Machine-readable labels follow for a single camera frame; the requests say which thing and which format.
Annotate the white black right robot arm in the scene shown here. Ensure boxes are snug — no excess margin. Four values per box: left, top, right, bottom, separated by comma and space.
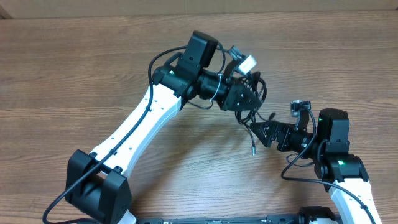
249, 106, 381, 223

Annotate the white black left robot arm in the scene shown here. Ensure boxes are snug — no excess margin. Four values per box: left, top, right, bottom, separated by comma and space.
63, 31, 266, 223

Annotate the black thin micro-USB cable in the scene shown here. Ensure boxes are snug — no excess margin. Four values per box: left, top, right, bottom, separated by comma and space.
236, 73, 277, 156

